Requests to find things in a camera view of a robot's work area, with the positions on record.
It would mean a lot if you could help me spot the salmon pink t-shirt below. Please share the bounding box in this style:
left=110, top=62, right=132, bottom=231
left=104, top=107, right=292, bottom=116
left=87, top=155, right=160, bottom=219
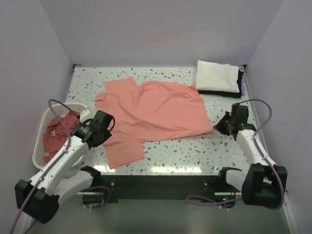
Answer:
left=95, top=77, right=214, bottom=169

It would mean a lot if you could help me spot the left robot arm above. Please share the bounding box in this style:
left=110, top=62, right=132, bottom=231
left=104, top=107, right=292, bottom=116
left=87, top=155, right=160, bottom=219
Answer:
left=15, top=110, right=116, bottom=224

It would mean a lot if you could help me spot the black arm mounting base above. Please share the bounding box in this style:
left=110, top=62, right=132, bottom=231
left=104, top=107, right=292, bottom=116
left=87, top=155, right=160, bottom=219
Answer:
left=80, top=174, right=246, bottom=204

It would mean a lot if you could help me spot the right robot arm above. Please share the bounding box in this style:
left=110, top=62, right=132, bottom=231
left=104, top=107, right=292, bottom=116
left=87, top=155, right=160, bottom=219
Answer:
left=214, top=103, right=288, bottom=210

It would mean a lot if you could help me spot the folded black t-shirt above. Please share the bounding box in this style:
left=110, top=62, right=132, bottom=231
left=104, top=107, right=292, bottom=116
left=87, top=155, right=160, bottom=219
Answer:
left=198, top=71, right=245, bottom=98

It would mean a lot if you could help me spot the dark pink crumpled t-shirt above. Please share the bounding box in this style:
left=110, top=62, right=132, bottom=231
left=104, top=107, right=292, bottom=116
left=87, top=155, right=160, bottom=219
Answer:
left=43, top=112, right=80, bottom=163

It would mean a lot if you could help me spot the white plastic laundry basket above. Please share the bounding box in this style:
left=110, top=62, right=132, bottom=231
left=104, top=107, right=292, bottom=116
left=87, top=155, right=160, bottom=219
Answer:
left=32, top=102, right=91, bottom=169

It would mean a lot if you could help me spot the folded white t-shirt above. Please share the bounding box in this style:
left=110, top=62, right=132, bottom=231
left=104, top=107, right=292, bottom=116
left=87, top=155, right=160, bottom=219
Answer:
left=195, top=60, right=239, bottom=93

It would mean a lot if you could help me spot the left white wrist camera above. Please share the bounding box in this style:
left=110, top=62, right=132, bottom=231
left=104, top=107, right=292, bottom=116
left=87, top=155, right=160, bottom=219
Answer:
left=79, top=109, right=94, bottom=122

